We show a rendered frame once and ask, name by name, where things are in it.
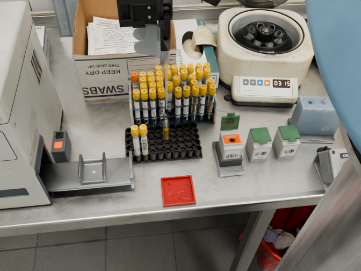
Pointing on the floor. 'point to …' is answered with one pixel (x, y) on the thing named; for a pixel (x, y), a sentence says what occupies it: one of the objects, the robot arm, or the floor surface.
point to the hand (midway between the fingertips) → (165, 56)
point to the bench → (174, 213)
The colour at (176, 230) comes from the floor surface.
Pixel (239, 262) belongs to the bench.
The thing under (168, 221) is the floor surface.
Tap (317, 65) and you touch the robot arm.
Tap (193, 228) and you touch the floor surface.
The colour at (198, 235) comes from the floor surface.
